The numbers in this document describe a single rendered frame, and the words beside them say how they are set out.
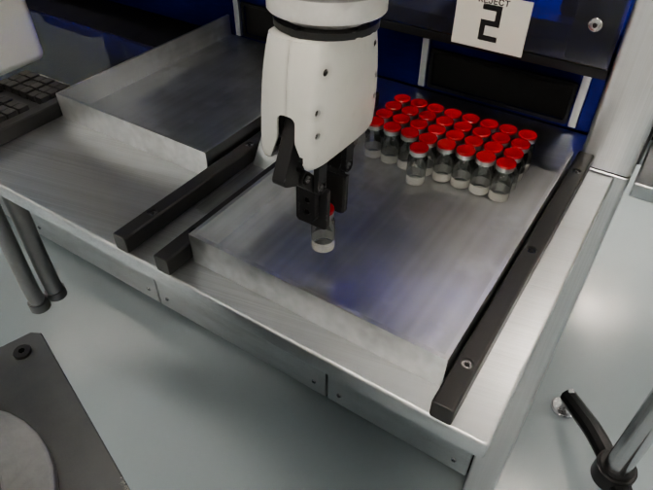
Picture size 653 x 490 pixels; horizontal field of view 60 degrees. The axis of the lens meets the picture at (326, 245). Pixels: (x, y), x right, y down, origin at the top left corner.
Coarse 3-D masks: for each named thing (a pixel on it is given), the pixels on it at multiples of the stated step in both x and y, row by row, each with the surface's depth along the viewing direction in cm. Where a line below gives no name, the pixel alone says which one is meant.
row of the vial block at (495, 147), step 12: (384, 120) 66; (396, 120) 65; (408, 120) 65; (420, 120) 65; (420, 132) 64; (432, 132) 63; (444, 132) 63; (456, 132) 63; (468, 144) 62; (480, 144) 61; (492, 144) 61; (456, 156) 64; (504, 156) 60; (516, 156) 60; (516, 168) 60; (516, 180) 62
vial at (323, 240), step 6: (330, 216) 50; (330, 222) 50; (312, 228) 51; (318, 228) 50; (330, 228) 50; (312, 234) 51; (318, 234) 51; (324, 234) 51; (330, 234) 51; (312, 240) 52; (318, 240) 51; (324, 240) 51; (330, 240) 51; (312, 246) 52; (318, 246) 52; (324, 246) 52; (330, 246) 52; (324, 252) 52
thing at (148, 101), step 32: (192, 32) 89; (224, 32) 95; (128, 64) 81; (160, 64) 86; (192, 64) 87; (224, 64) 87; (256, 64) 87; (64, 96) 72; (96, 96) 78; (128, 96) 79; (160, 96) 79; (192, 96) 79; (224, 96) 79; (256, 96) 79; (96, 128) 72; (128, 128) 68; (160, 128) 73; (192, 128) 73; (224, 128) 73; (256, 128) 69; (192, 160) 65
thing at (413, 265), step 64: (256, 192) 58; (384, 192) 62; (448, 192) 62; (512, 192) 62; (256, 256) 55; (320, 256) 55; (384, 256) 55; (448, 256) 55; (512, 256) 51; (320, 320) 48; (384, 320) 49; (448, 320) 49
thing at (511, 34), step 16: (464, 0) 63; (480, 0) 62; (496, 0) 61; (512, 0) 60; (464, 16) 64; (480, 16) 63; (512, 16) 61; (528, 16) 60; (464, 32) 65; (496, 32) 63; (512, 32) 62; (480, 48) 65; (496, 48) 64; (512, 48) 63
